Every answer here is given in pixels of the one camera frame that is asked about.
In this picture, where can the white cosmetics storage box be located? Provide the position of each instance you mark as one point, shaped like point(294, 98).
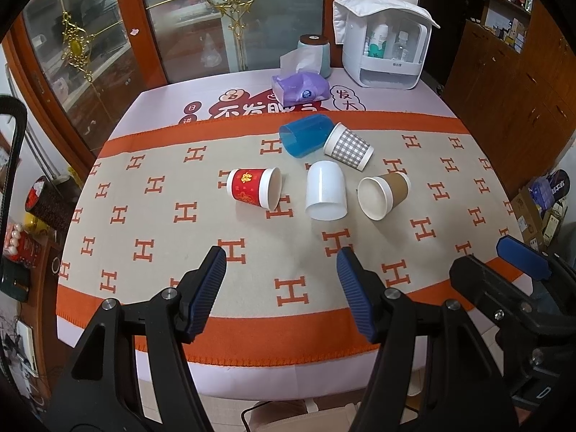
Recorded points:
point(384, 42)

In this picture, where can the cardboard box with items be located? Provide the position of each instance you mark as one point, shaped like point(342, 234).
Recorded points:
point(540, 207)

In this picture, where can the grey checkered paper cup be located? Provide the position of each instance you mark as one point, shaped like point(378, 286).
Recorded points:
point(345, 146)

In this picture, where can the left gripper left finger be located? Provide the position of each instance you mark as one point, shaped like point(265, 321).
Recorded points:
point(99, 389)

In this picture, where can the brown sleeve paper cup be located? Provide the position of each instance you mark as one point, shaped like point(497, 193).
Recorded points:
point(378, 195)

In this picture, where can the wooden glass cabinet door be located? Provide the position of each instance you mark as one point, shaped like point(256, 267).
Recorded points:
point(80, 64)

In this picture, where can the teal canister brown lid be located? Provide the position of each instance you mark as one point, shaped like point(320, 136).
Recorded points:
point(318, 40)

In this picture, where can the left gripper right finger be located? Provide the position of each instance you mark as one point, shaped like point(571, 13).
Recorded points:
point(433, 371)

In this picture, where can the white plastic cup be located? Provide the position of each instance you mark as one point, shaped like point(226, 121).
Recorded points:
point(326, 196)

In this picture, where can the orange beige H blanket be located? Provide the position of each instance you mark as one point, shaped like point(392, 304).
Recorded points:
point(456, 207)

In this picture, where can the purple tissue pack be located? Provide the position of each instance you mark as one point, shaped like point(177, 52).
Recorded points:
point(299, 88)

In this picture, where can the red paper cup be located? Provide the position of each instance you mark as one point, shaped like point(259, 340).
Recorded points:
point(255, 186)

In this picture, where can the blue translucent plastic cup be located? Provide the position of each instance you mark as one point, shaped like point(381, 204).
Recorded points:
point(306, 135)

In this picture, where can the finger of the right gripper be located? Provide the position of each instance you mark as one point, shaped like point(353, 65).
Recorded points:
point(537, 265)
point(492, 294)

